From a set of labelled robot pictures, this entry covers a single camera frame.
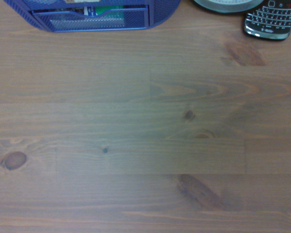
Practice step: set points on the blue mesh desk organizer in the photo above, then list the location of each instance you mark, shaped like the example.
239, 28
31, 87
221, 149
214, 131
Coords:
160, 14

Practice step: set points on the green item in organizer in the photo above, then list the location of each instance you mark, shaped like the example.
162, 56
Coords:
106, 13

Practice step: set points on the black keypad mobile phone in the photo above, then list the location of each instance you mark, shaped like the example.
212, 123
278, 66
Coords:
269, 20

